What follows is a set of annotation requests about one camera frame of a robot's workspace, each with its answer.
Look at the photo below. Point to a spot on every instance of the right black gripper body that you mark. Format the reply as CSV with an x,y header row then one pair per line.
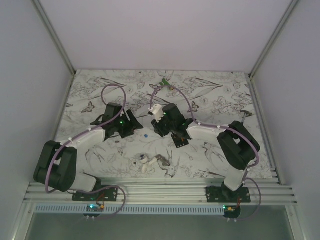
x,y
163,127

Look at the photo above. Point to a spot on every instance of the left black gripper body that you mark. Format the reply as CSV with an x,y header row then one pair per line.
x,y
123,126

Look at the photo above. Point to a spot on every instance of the black fuse box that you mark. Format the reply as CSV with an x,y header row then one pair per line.
x,y
179,142

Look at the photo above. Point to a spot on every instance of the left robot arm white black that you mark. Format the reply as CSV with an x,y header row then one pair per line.
x,y
57,164

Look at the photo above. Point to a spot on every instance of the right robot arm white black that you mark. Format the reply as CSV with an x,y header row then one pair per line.
x,y
239,147

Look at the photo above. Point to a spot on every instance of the floral printed table mat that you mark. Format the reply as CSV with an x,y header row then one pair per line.
x,y
212,97

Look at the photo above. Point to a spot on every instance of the white pipe fitting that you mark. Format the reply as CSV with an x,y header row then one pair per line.
x,y
145,162

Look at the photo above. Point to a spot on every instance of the green spray nozzle toy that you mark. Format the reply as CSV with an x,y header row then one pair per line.
x,y
164,82

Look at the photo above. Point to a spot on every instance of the small grey hammer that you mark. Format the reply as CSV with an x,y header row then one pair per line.
x,y
246,114

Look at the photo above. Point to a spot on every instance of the left small circuit board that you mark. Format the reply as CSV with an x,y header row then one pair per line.
x,y
94,208

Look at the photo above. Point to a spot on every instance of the small circuit board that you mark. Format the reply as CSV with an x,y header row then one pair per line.
x,y
231,208
94,208

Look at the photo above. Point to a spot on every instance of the right small circuit board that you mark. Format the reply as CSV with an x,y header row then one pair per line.
x,y
231,208

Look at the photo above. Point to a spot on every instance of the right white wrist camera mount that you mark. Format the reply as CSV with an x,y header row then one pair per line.
x,y
157,111

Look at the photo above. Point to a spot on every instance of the grey metal bracket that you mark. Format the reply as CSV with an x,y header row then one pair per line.
x,y
162,162

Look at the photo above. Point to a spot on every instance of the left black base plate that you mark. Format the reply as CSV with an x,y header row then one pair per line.
x,y
101,194

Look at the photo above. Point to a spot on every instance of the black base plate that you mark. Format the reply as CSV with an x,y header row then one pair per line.
x,y
222,194
101,194

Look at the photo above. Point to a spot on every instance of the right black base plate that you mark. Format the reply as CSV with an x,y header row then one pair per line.
x,y
222,194

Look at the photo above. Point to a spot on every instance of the aluminium rail frame front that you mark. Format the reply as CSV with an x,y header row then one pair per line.
x,y
174,191

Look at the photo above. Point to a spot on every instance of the perforated grey cable duct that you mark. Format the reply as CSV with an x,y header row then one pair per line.
x,y
131,209

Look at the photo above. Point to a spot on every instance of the left aluminium corner post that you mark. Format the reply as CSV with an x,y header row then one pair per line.
x,y
53,35

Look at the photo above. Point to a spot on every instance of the aluminium corner post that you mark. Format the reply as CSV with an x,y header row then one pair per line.
x,y
53,35
275,35

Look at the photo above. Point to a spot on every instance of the right aluminium corner post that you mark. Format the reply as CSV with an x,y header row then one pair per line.
x,y
275,35

